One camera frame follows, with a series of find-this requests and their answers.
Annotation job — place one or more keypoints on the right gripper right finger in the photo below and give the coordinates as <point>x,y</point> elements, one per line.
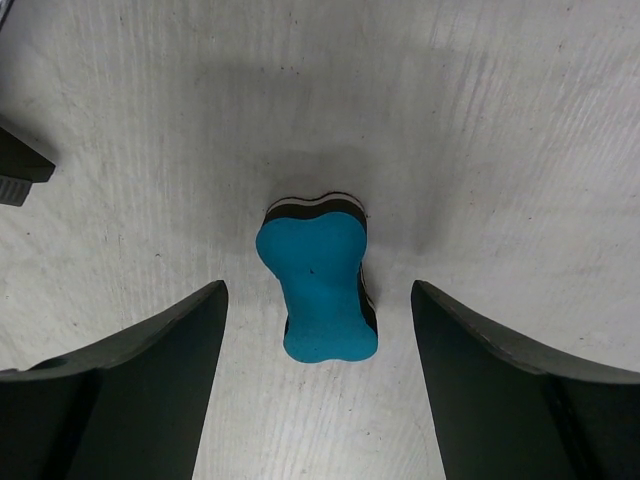
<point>506,406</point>

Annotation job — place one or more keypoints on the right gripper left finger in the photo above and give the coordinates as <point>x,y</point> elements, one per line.
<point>130,406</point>

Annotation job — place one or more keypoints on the blue bone-shaped eraser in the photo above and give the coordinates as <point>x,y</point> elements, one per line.
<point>315,248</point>

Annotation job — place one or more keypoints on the white whiteboard black frame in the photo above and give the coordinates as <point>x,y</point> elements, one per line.
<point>22,165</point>

